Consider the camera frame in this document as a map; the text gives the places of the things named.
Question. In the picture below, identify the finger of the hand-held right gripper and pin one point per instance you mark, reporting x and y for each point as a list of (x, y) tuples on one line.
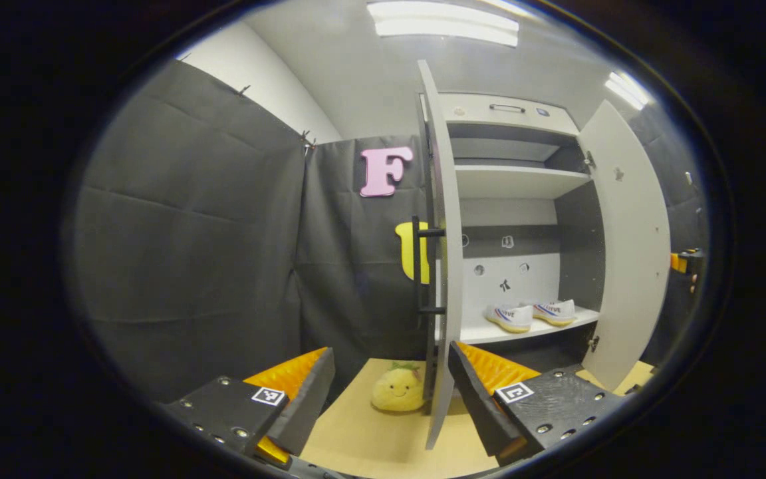
[(677, 263)]

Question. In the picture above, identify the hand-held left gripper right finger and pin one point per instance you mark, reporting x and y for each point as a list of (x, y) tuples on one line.
[(483, 406)]

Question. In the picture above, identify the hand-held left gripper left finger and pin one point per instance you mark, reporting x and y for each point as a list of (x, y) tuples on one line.
[(303, 406)]

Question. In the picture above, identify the white striped shoe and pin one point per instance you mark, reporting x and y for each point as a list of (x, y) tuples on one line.
[(509, 318), (556, 311)]

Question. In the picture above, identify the grey shoe cabinet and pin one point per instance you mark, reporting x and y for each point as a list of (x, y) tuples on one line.
[(516, 179)]

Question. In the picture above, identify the grey cabinet drawer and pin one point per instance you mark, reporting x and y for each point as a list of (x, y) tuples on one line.
[(509, 110)]

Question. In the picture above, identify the yellow plush toy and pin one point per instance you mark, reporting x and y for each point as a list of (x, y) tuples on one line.
[(397, 389)]

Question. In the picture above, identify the small ceiling light panel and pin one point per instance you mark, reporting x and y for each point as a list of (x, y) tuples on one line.
[(628, 90)]

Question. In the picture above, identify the large ceiling light panel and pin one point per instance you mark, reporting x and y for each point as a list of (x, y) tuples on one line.
[(443, 23)]

